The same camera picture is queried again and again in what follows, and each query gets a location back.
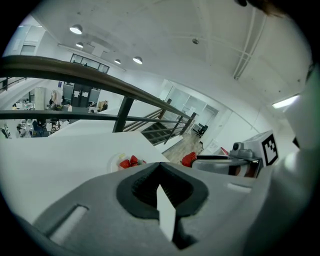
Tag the round ceiling smoke detector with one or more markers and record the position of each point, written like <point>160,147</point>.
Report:
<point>195,41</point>

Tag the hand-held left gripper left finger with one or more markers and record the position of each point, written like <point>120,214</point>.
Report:
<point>95,212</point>

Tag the red strawberry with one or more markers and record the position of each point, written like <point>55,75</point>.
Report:
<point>134,160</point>
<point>124,164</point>
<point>141,162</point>
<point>188,159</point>

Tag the grey gripper camera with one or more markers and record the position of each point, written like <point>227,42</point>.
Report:
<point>241,149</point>

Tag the dark staircase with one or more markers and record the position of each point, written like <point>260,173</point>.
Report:
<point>156,130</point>

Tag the dark railing with wooden handrail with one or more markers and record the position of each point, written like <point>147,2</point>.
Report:
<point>75,70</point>

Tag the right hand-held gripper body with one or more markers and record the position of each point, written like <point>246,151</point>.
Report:
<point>260,150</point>

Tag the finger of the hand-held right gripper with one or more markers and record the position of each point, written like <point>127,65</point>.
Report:
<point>212,156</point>
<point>212,165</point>

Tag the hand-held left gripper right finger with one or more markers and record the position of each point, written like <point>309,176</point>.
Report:
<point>220,200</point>

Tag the long fluorescent ceiling light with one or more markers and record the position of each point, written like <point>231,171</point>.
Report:
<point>285,102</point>

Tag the black office chair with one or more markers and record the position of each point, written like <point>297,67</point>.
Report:
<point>202,130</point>

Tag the round ceiling lamp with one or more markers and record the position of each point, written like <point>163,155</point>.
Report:
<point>75,29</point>
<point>117,61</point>
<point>137,60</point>
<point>79,45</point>

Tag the black double door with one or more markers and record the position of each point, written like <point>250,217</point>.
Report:
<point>80,96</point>

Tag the white ceiling pipes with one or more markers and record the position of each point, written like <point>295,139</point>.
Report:
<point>246,50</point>

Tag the person's white shirt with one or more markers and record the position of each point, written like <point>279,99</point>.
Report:
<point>295,195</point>

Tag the glass office partition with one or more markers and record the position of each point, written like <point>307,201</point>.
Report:
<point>190,102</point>

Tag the clear white plate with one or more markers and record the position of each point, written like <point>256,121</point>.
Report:
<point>113,162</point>

